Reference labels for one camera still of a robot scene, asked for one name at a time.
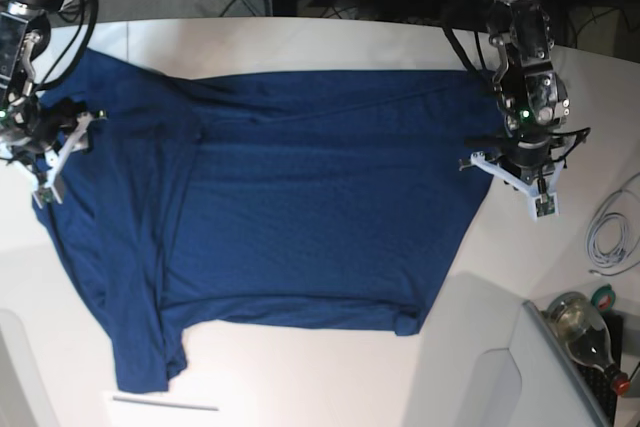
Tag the clear plastic bottle red cap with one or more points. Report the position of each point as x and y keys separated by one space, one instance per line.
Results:
x=582 y=331

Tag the green tape roll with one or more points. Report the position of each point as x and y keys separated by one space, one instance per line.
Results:
x=604 y=298

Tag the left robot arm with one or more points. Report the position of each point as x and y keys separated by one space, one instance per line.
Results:
x=529 y=94

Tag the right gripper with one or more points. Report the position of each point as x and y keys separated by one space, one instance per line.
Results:
x=32 y=129

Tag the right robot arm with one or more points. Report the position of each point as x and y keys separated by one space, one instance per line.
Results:
x=25 y=35

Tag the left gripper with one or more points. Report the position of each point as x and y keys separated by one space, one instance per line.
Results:
x=521 y=160

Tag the dark blue t-shirt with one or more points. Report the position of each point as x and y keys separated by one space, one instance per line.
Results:
x=318 y=200

